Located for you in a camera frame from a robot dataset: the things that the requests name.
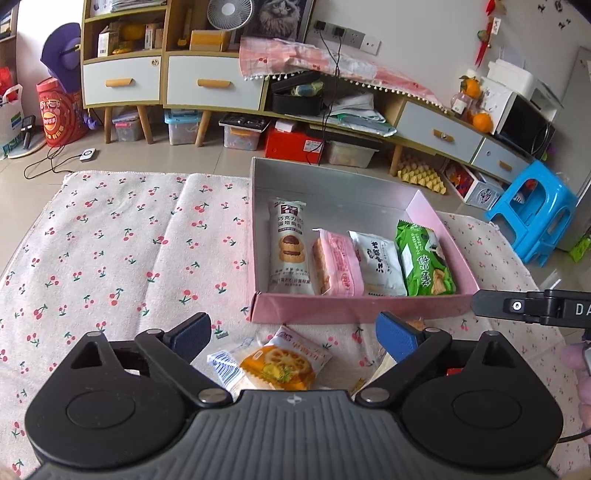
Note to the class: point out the black storage box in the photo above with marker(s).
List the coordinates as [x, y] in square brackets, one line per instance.
[298, 95]

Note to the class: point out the yellow egg tray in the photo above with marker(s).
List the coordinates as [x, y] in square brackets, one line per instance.
[417, 172]

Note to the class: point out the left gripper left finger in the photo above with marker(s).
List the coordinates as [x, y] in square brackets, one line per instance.
[169, 356]

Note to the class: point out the blue plastic stool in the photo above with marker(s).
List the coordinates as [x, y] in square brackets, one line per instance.
[538, 208]

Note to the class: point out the red drum bag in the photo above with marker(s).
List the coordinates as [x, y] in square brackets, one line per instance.
[61, 113]

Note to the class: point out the white shopping bag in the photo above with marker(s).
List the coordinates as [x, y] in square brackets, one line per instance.
[11, 119]

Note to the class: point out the wooden tv cabinet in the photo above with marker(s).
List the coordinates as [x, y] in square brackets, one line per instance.
[413, 123]

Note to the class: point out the black microwave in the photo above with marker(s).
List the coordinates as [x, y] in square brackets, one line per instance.
[516, 120]

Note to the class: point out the clear white cake packet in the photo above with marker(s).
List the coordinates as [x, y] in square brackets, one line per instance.
[230, 374]

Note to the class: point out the orange lotus root packet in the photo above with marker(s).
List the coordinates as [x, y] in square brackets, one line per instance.
[287, 362]

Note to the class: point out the purple hat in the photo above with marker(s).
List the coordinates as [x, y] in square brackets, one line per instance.
[61, 56]

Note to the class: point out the orange fruit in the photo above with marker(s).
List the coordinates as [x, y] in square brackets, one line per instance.
[483, 122]

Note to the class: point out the chocolate pastry white packet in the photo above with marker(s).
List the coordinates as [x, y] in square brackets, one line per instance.
[289, 273]

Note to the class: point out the clear storage bin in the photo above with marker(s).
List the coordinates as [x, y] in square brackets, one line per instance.
[243, 131]

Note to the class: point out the pink snack packet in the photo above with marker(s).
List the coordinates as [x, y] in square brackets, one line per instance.
[337, 265]

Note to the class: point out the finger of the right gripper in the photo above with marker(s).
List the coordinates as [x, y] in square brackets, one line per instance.
[528, 307]

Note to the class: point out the green chips packet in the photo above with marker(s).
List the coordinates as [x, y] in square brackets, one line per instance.
[423, 261]

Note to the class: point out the white patterned box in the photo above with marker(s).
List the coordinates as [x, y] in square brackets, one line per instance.
[474, 188]

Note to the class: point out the wooden shelf cabinet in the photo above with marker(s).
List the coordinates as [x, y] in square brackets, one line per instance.
[167, 73]

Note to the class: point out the pink cardboard box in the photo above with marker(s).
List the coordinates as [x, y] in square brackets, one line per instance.
[340, 202]

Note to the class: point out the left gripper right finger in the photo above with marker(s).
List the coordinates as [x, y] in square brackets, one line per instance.
[419, 355]

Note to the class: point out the red box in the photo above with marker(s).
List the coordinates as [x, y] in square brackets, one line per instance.
[294, 146]

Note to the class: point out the white snack packet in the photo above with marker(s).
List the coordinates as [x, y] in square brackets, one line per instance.
[379, 263]

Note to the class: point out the white desk fan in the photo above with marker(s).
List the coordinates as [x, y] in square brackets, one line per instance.
[229, 14]

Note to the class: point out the cat picture frame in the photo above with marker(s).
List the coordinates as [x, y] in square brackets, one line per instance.
[282, 19]

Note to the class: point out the blue lid storage bin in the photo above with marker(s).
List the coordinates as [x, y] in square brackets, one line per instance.
[182, 125]

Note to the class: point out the pink cherry cover cloth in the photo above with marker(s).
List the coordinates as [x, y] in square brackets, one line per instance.
[261, 57]

